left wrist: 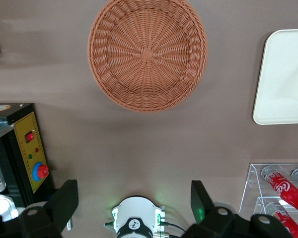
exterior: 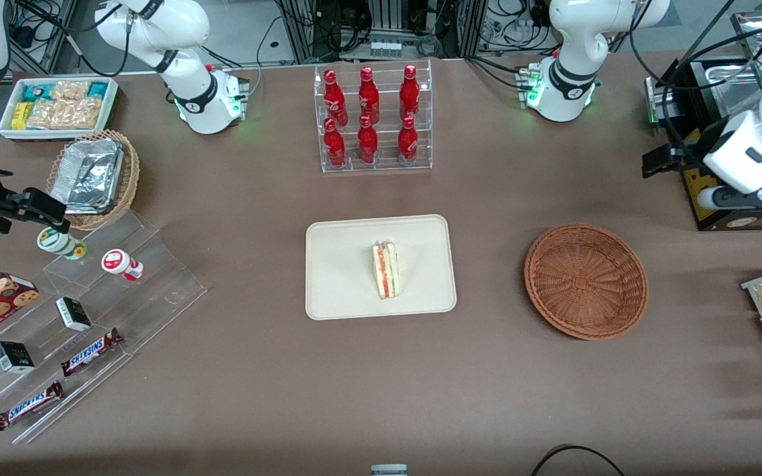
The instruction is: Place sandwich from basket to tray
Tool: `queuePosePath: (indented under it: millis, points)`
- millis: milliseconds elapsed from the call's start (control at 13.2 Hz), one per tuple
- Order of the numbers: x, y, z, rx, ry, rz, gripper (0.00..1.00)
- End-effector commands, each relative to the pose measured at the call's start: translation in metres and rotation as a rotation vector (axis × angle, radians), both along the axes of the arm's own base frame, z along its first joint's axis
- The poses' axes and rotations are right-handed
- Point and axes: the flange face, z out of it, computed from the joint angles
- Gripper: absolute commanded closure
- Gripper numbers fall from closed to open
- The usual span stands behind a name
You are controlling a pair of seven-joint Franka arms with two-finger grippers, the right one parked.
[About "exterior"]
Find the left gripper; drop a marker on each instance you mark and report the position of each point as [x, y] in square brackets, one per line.
[684, 157]

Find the layered triangle sandwich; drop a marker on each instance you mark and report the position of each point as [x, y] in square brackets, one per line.
[385, 271]

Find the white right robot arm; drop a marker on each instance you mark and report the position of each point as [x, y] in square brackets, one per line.
[186, 30]

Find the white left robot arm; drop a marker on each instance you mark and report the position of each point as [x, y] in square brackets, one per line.
[573, 66]

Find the light woven wicker basket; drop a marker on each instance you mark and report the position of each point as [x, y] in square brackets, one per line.
[131, 172]

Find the brown round wicker basket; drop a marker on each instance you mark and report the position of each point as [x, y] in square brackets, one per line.
[586, 281]

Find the cream plastic serving tray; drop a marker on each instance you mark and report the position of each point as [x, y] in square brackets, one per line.
[341, 277]

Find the green sunflower yogurt cup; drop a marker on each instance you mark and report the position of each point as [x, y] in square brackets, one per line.
[60, 243]

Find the silver foil container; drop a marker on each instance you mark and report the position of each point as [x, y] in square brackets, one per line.
[86, 175]

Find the black food warmer appliance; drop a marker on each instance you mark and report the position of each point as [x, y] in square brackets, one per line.
[738, 221]

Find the steel warmer pan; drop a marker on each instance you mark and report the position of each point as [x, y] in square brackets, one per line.
[725, 86]

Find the yellow snack packet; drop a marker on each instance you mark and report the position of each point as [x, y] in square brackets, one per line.
[20, 116]

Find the red lid yogurt cup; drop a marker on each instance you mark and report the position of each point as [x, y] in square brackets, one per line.
[120, 263]

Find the clear rice cracker bag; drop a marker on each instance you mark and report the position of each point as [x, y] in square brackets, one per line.
[67, 114]
[70, 90]

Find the small black carton box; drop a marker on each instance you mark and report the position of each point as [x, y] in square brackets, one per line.
[73, 314]
[14, 357]

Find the teal snack packet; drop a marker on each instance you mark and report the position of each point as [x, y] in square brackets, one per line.
[98, 89]
[35, 93]

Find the white rectangular snack bin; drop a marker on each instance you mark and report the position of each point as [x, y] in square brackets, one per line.
[111, 106]

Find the clear acrylic stepped stand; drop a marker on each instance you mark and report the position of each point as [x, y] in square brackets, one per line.
[156, 291]

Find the Snickers chocolate bar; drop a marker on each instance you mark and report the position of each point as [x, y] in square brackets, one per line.
[27, 404]
[90, 352]

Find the red cola bottle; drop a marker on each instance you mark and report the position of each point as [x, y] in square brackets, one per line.
[335, 99]
[408, 142]
[410, 94]
[369, 98]
[335, 147]
[368, 144]

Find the clear acrylic bottle rack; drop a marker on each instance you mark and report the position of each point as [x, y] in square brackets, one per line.
[384, 165]

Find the white power strip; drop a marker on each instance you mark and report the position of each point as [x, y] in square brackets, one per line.
[387, 48]

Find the small grey device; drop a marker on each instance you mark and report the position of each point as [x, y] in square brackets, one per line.
[389, 471]

